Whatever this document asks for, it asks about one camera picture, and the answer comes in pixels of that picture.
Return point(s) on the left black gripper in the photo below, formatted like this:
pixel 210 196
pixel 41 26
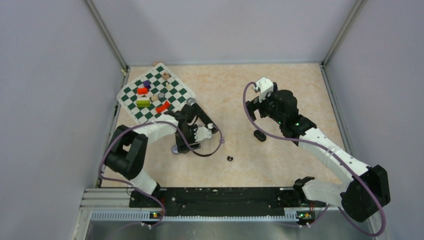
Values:
pixel 182 147

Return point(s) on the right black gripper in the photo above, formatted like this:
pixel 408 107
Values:
pixel 255 104

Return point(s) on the lavender earbud charging case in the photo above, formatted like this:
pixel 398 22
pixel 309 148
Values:
pixel 175 150

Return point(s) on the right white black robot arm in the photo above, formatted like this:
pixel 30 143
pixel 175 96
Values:
pixel 363 189

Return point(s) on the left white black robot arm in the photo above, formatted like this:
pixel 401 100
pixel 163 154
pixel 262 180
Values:
pixel 126 151

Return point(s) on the black earbud charging case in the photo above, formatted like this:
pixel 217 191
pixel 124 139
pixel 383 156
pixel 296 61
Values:
pixel 260 136

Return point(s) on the red block lower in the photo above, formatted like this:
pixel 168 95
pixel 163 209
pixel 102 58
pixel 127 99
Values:
pixel 162 107

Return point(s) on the red block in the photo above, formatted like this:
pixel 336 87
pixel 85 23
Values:
pixel 162 107
pixel 142 91

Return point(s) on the black silver microphone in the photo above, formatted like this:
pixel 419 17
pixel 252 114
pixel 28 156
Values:
pixel 202 115

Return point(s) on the green white chessboard mat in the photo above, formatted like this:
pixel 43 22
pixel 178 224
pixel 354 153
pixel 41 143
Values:
pixel 177 96

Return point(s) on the wooden cube piece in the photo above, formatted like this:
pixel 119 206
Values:
pixel 165 76

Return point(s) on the lime green block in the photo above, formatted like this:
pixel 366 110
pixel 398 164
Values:
pixel 143 102

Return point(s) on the purple block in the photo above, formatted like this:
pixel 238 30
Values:
pixel 147 84

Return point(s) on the red block upper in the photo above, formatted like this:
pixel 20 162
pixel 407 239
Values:
pixel 142 91

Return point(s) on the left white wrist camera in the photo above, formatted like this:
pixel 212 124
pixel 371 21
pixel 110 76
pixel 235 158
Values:
pixel 203 132

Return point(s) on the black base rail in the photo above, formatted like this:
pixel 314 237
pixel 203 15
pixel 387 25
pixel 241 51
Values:
pixel 222 201

